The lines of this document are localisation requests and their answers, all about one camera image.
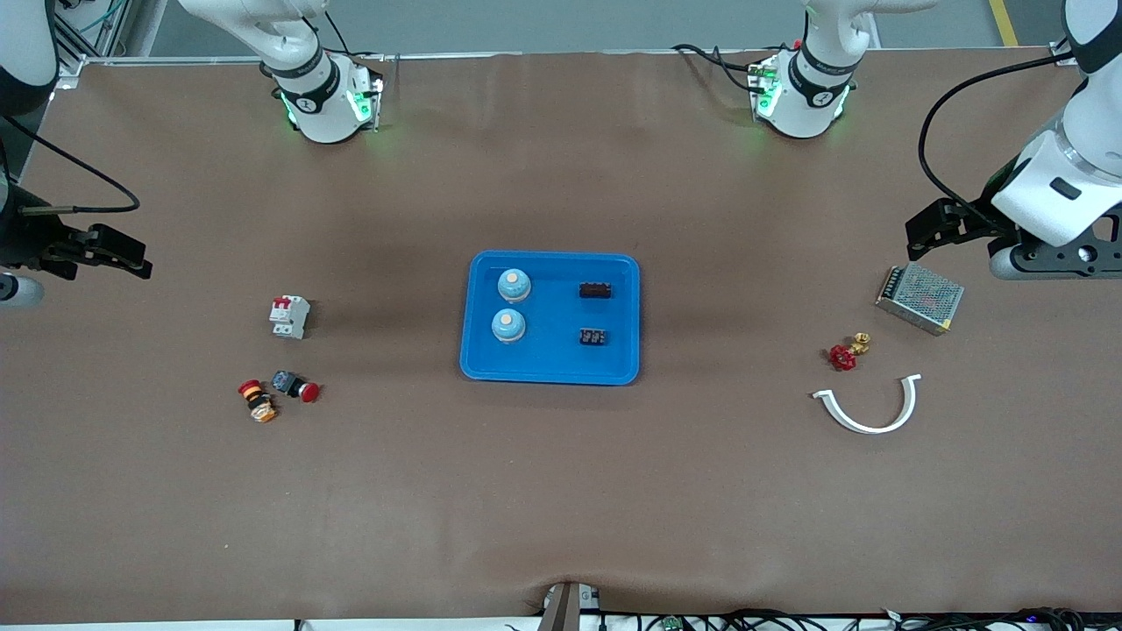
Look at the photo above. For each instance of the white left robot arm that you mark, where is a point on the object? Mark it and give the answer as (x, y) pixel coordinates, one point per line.
(1052, 175)

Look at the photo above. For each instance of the orange black push button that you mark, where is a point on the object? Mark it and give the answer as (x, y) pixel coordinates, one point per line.
(259, 405)

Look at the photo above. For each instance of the blue plastic tray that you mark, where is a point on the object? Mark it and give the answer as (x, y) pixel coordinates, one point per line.
(552, 350)

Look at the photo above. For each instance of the black terminal block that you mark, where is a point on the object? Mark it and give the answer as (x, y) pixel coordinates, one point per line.
(594, 290)

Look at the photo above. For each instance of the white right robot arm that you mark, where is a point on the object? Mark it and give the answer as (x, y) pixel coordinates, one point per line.
(324, 105)

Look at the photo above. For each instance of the light blue service bell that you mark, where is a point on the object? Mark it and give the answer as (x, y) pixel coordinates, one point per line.
(508, 326)
(514, 285)

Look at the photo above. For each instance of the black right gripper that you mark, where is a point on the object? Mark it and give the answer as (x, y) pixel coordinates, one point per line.
(19, 238)

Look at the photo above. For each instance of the brown table cover mat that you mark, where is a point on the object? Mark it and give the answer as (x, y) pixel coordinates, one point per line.
(561, 491)

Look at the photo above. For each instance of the grey metal edge bracket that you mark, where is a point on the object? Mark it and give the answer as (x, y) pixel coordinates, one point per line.
(565, 606)

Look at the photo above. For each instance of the white curved pipe clamp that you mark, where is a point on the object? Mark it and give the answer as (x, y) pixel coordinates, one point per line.
(863, 428)

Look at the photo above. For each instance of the white red circuit breaker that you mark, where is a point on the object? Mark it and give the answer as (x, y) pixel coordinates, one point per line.
(289, 317)

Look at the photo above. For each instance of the red emergency stop button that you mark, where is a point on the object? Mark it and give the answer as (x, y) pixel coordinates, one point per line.
(285, 382)

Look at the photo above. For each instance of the metal mesh power supply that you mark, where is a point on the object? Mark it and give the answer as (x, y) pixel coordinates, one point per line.
(920, 298)

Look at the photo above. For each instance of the aluminium extrusion frame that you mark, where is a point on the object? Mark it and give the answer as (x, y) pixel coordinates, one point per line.
(68, 68)

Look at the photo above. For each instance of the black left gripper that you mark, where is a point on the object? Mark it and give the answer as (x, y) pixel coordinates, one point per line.
(983, 216)

